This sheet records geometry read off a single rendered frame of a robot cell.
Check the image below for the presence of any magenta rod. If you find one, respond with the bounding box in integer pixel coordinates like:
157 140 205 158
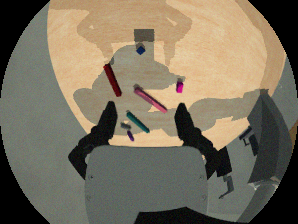
176 82 184 93

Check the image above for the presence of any turquoise rod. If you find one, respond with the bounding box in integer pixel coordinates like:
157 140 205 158
126 112 150 133

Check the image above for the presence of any pink rod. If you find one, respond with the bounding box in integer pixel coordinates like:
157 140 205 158
134 86 167 113

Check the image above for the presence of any purple rod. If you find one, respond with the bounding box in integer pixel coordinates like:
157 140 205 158
127 131 134 141

